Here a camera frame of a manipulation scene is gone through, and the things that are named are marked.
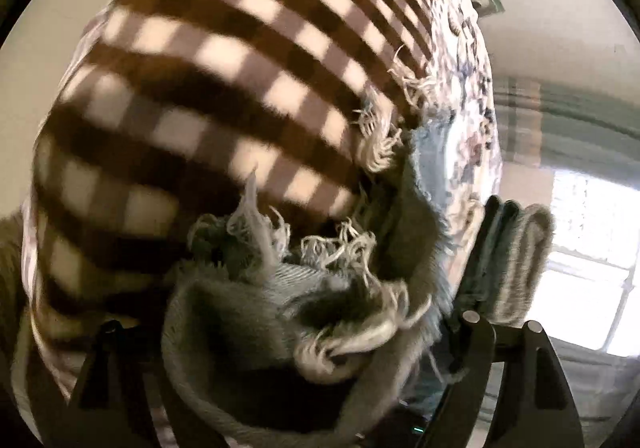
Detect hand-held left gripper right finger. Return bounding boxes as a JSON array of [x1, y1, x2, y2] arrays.
[[424, 309, 586, 448]]

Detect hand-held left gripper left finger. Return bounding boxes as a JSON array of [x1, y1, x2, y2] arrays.
[[69, 319, 227, 448]]

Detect frayed blue denim pants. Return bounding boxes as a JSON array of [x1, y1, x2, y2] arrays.
[[162, 46, 457, 448]]

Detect ribbed grey folded cloth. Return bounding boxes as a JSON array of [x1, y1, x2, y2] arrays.
[[457, 195, 557, 326]]

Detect bright window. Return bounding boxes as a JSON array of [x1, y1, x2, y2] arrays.
[[530, 168, 640, 359]]

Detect floral printed bed sheet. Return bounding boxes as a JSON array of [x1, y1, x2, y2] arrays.
[[425, 0, 504, 289]]

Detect grey green curtain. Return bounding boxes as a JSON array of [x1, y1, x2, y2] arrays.
[[492, 76, 640, 171]]

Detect brown white checkered blanket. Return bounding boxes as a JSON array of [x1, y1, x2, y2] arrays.
[[20, 0, 451, 448]]

